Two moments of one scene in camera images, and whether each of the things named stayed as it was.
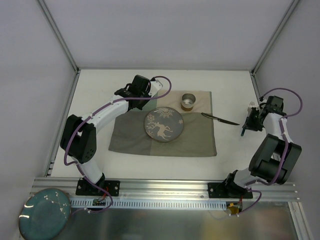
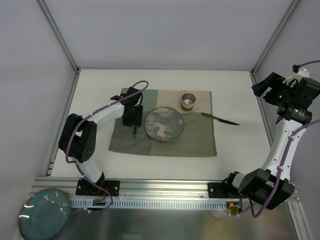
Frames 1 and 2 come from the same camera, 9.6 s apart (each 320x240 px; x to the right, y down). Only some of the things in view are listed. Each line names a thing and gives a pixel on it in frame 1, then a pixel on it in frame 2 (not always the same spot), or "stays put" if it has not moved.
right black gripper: (250, 121) to (268, 85)
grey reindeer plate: (164, 124) stays put
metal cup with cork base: (187, 101) stays put
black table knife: (214, 117) stays put
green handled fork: (250, 105) to (134, 134)
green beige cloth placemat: (197, 138) stays put
